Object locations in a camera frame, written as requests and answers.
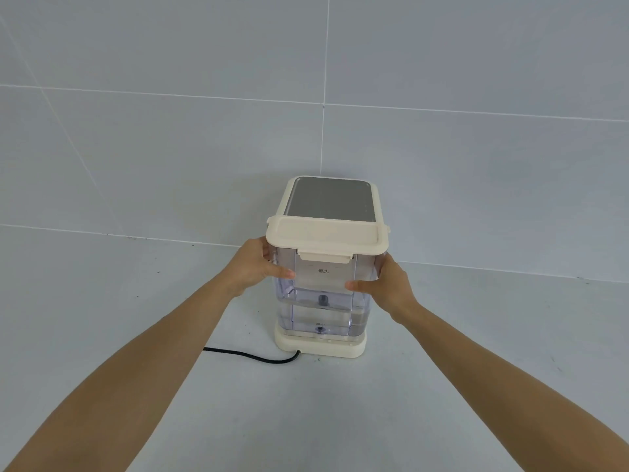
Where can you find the person's right hand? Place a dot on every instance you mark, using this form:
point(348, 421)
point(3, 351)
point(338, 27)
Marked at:
point(390, 287)

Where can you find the person's left hand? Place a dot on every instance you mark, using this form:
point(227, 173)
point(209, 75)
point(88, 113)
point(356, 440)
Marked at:
point(248, 267)

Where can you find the person's right thumb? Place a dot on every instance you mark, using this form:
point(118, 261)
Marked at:
point(361, 286)

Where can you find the person's left thumb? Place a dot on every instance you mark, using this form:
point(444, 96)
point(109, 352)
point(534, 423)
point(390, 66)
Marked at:
point(279, 272)

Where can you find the clear water tank cream lid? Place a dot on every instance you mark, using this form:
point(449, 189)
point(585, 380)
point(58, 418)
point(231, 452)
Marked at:
point(327, 270)

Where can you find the person's left forearm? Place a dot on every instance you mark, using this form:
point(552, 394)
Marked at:
point(118, 378)

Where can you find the person's right forearm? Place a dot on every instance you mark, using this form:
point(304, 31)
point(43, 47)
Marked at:
point(511, 388)

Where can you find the cream water dispenser appliance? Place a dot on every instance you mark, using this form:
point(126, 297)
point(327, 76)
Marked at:
point(328, 201)

